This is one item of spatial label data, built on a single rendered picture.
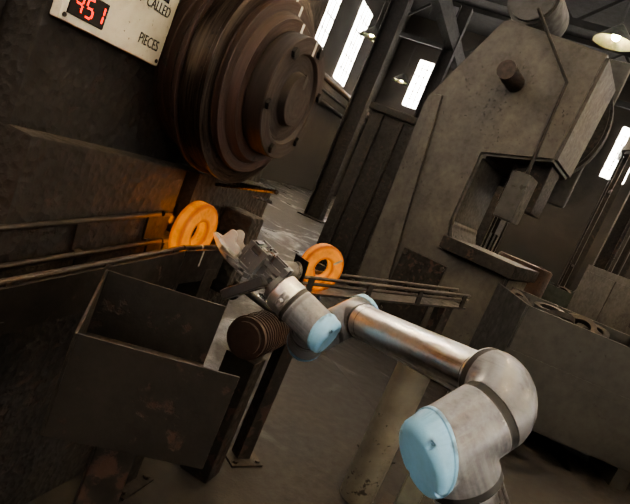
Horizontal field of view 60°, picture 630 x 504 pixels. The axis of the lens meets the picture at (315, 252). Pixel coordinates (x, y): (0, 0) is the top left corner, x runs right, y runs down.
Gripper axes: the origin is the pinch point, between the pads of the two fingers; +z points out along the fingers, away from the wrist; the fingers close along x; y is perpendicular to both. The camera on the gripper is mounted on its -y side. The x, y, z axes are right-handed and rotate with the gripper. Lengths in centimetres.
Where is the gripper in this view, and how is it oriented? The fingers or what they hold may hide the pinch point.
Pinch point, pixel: (216, 238)
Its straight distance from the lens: 133.2
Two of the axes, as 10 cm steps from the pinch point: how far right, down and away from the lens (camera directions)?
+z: -7.0, -6.7, 2.3
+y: 6.3, -7.4, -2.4
